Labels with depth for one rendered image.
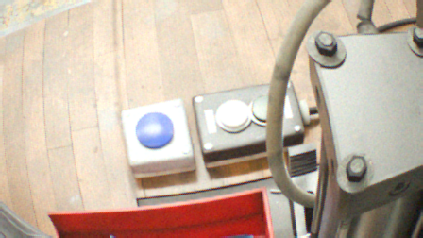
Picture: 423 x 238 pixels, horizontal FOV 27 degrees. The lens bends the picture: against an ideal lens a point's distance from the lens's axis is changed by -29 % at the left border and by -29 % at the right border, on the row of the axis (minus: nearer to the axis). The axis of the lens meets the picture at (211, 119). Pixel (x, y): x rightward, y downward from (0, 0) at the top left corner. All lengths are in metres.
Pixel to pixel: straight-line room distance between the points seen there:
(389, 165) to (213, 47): 0.79
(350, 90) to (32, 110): 0.80
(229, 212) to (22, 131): 0.30
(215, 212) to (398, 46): 0.63
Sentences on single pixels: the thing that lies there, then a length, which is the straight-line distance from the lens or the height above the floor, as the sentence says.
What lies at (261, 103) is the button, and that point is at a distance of 1.16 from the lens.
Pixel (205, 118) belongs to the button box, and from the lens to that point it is 1.16.
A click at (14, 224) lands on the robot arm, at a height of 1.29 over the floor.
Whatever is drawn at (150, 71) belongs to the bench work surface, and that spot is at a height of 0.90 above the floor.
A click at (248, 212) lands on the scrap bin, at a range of 1.12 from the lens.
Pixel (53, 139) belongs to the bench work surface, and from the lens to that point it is 1.22.
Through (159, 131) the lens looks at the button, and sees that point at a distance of 1.15.
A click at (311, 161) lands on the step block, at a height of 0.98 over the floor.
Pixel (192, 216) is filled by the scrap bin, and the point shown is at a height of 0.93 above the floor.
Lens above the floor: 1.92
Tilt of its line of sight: 59 degrees down
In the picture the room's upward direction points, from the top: 8 degrees counter-clockwise
